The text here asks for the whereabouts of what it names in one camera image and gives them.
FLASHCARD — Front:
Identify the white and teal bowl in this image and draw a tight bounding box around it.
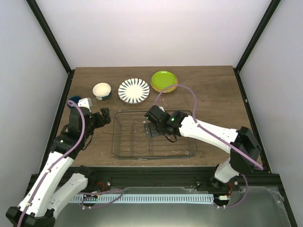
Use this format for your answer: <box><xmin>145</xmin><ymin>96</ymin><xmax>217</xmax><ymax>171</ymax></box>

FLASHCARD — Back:
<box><xmin>92</xmin><ymin>82</ymin><xmax>112</xmax><ymax>101</ymax></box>

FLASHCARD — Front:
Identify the black wire dish rack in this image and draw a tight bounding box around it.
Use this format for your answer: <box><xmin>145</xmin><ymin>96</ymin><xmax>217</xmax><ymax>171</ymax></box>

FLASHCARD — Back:
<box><xmin>112</xmin><ymin>111</ymin><xmax>197</xmax><ymax>160</ymax></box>

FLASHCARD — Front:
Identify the dark blue mug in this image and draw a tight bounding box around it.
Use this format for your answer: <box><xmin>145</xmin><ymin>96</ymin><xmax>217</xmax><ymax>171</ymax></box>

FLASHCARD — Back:
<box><xmin>67</xmin><ymin>96</ymin><xmax>82</xmax><ymax>109</ymax></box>

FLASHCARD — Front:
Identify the white blue striped plate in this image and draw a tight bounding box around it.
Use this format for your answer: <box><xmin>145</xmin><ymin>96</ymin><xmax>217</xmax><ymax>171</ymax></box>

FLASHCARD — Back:
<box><xmin>118</xmin><ymin>78</ymin><xmax>150</xmax><ymax>104</ymax></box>

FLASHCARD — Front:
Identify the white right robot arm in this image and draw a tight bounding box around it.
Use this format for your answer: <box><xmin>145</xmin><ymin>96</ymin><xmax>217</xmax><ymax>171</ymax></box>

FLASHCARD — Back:
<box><xmin>144</xmin><ymin>105</ymin><xmax>263</xmax><ymax>191</ymax></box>

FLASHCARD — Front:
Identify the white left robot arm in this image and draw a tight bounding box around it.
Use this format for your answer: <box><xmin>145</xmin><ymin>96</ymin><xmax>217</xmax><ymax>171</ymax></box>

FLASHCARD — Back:
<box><xmin>6</xmin><ymin>107</ymin><xmax>111</xmax><ymax>227</ymax></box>

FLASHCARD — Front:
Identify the lime green plate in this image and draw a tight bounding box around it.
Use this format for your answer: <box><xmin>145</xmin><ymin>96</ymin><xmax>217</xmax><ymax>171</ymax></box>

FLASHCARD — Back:
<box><xmin>151</xmin><ymin>70</ymin><xmax>177</xmax><ymax>89</ymax></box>

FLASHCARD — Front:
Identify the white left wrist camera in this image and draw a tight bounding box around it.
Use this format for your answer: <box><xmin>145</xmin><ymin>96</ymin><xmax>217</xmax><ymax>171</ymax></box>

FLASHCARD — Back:
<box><xmin>78</xmin><ymin>98</ymin><xmax>92</xmax><ymax>110</ymax></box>

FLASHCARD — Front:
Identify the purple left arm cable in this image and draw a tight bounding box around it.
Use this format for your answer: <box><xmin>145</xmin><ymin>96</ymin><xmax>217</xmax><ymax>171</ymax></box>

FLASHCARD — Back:
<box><xmin>18</xmin><ymin>100</ymin><xmax>124</xmax><ymax>227</ymax></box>

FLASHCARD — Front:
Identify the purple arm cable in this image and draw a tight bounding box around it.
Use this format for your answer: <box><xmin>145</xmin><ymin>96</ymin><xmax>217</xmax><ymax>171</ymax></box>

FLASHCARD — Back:
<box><xmin>18</xmin><ymin>100</ymin><xmax>124</xmax><ymax>227</ymax></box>
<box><xmin>153</xmin><ymin>84</ymin><xmax>264</xmax><ymax>210</ymax></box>

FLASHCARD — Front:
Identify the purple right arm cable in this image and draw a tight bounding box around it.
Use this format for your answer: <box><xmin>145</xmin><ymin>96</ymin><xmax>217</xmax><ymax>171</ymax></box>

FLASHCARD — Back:
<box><xmin>153</xmin><ymin>84</ymin><xmax>264</xmax><ymax>210</ymax></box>

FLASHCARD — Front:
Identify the black aluminium frame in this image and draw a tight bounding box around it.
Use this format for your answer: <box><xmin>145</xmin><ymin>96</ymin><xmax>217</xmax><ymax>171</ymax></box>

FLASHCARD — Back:
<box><xmin>27</xmin><ymin>0</ymin><xmax>297</xmax><ymax>227</ymax></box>

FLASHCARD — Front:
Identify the light blue slotted cable duct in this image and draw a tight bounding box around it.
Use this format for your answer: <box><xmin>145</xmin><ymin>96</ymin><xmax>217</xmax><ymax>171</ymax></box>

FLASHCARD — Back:
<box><xmin>71</xmin><ymin>194</ymin><xmax>214</xmax><ymax>205</ymax></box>

